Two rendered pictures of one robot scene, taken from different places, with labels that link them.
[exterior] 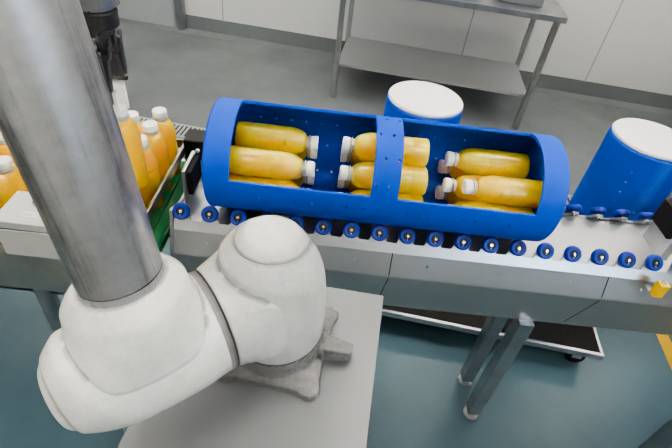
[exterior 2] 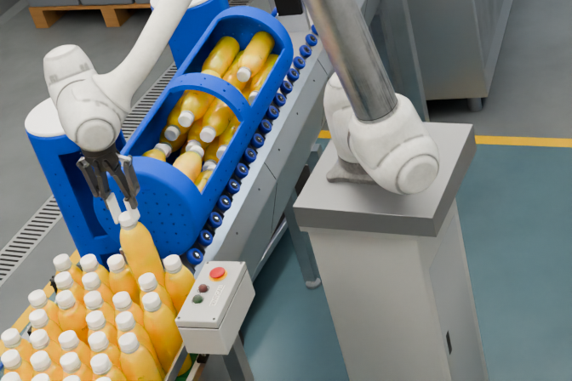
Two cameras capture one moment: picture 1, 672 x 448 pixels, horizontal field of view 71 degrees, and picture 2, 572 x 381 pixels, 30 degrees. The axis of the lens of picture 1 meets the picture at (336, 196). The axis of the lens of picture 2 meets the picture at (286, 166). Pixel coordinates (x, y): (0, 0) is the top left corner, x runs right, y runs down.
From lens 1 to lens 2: 2.31 m
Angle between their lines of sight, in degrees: 50
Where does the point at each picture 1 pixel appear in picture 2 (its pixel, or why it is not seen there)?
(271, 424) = not seen: hidden behind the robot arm
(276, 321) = not seen: hidden behind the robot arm
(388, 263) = (268, 171)
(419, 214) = (260, 106)
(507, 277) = (300, 110)
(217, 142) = (174, 176)
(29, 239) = (231, 315)
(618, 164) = (198, 25)
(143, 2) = not seen: outside the picture
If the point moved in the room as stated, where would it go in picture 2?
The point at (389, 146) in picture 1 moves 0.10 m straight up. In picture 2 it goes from (214, 83) to (204, 52)
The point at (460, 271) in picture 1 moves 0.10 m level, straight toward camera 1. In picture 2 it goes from (288, 133) to (312, 139)
